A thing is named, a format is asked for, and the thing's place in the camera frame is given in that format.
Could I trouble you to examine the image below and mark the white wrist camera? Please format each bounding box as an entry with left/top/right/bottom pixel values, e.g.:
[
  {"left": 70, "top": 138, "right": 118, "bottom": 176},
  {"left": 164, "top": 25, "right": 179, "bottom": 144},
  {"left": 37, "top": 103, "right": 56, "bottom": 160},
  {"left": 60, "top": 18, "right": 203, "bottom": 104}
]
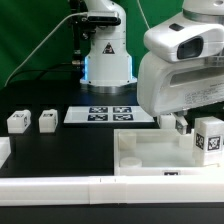
[{"left": 144, "top": 23, "right": 224, "bottom": 63}]

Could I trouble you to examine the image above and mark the white camera cable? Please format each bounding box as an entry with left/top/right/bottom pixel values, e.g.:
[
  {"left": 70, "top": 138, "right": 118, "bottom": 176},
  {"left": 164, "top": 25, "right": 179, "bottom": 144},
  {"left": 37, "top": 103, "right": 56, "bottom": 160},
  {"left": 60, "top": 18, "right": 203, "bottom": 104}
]
[{"left": 3, "top": 11, "right": 89, "bottom": 88}]

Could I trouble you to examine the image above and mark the black cable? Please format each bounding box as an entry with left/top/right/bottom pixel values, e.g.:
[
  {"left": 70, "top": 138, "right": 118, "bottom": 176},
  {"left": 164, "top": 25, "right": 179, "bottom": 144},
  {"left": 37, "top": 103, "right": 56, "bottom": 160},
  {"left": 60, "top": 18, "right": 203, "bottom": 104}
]
[{"left": 13, "top": 61, "right": 84, "bottom": 83}]

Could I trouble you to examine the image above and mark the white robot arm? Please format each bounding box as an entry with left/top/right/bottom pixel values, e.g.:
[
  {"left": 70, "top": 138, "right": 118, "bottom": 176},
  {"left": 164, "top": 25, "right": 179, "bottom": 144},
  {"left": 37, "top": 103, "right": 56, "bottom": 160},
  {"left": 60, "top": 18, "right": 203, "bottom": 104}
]
[{"left": 81, "top": 0, "right": 224, "bottom": 117}]

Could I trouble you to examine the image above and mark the white square tabletop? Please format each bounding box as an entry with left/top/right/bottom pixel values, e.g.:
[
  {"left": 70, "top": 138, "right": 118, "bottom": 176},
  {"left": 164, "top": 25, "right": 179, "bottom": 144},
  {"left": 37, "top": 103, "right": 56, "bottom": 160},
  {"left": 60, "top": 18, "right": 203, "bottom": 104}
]
[{"left": 114, "top": 129, "right": 224, "bottom": 176}]

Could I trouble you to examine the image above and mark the white U-shaped obstacle fence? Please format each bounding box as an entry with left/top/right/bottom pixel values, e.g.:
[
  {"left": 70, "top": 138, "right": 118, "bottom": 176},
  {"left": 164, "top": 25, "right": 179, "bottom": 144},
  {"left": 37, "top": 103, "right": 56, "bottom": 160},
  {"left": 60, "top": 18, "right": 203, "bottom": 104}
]
[{"left": 0, "top": 135, "right": 224, "bottom": 206}]

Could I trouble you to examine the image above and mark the white AprilTag base plate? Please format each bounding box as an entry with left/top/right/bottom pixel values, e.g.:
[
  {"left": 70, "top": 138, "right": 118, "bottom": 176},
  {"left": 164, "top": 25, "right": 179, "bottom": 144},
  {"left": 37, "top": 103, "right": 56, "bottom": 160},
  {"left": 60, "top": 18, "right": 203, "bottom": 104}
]
[{"left": 64, "top": 106, "right": 154, "bottom": 124}]

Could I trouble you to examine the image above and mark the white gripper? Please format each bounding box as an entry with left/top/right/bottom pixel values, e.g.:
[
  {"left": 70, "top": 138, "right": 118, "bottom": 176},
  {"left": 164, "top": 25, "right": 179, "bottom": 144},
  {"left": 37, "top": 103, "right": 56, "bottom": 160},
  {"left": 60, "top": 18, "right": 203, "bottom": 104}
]
[{"left": 137, "top": 52, "right": 224, "bottom": 135}]

